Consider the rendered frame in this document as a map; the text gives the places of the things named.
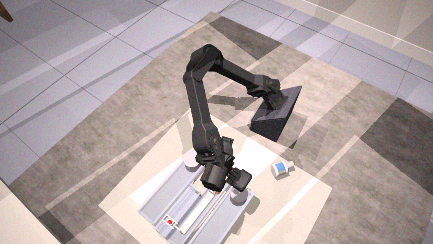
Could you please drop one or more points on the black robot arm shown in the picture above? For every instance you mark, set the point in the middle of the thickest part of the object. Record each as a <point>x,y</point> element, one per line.
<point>205,135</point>

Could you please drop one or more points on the white jar with blue label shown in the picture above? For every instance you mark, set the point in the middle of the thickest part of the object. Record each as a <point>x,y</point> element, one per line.
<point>280,168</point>

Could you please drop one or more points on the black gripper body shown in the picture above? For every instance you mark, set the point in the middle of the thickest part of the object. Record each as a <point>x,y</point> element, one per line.
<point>240,178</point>

